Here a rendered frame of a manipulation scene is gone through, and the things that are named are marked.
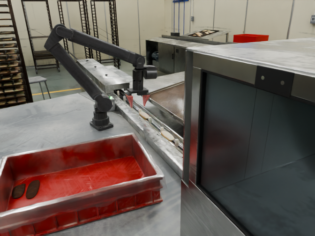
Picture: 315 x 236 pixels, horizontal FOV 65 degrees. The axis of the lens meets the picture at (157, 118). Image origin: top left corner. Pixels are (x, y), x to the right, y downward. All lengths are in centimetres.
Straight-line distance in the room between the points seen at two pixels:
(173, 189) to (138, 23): 815
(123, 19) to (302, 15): 536
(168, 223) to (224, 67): 50
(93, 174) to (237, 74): 72
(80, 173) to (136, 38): 799
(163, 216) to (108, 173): 29
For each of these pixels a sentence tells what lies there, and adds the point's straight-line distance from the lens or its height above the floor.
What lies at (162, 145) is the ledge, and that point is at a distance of 102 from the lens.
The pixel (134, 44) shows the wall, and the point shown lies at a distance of 879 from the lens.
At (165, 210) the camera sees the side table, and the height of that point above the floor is 82.
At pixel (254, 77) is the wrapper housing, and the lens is 34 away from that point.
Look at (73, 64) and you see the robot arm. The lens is 123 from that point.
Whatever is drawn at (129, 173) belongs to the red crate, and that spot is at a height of 82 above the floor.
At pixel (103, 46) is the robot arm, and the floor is 123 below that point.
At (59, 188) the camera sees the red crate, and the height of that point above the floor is 82.
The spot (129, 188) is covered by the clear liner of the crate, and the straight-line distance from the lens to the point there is 73.
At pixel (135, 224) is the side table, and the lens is 75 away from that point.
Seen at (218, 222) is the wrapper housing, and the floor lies 100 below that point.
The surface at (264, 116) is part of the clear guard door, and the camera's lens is 34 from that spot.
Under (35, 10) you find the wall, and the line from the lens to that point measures 821.
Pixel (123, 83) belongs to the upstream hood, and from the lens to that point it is 179.
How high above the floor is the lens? 136
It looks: 23 degrees down
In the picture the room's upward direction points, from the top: 1 degrees counter-clockwise
